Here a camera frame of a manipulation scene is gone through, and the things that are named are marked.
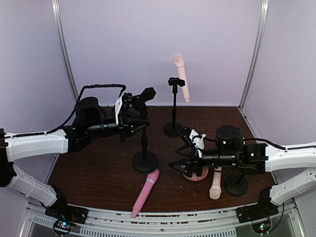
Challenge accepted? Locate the black microphone stand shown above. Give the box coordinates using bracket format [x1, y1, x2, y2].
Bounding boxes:
[163, 78, 185, 137]
[224, 173, 248, 197]
[131, 87, 158, 173]

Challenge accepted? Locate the pink microphone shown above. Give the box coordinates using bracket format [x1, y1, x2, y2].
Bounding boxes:
[130, 169, 160, 219]

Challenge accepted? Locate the cream microphone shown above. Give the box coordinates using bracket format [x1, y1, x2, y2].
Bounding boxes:
[173, 53, 190, 103]
[209, 169, 222, 200]

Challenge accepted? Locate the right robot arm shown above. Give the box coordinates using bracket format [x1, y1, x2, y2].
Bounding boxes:
[169, 125, 316, 206]

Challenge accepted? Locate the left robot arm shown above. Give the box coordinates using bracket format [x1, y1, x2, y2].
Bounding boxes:
[0, 93, 150, 207]

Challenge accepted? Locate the red patterned bowl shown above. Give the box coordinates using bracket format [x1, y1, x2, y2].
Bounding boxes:
[183, 167, 209, 182]

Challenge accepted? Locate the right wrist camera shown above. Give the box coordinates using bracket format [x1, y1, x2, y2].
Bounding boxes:
[179, 127, 206, 158]

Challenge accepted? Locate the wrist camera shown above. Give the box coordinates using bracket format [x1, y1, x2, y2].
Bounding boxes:
[179, 127, 206, 158]
[115, 93, 133, 125]

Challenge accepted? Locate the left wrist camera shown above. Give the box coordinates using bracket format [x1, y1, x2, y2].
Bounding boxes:
[115, 93, 133, 125]

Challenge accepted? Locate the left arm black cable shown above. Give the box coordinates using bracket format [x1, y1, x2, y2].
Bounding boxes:
[4, 84, 127, 139]

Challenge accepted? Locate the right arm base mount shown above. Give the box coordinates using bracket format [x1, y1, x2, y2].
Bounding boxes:
[236, 203, 278, 235]

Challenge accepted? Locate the left aluminium frame post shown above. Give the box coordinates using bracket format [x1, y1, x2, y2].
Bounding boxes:
[51, 0, 79, 100]

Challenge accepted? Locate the aluminium frame post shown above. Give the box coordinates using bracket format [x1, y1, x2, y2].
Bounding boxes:
[51, 0, 79, 100]
[239, 0, 269, 111]

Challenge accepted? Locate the right aluminium frame post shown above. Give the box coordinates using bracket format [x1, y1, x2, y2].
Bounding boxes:
[239, 0, 269, 111]

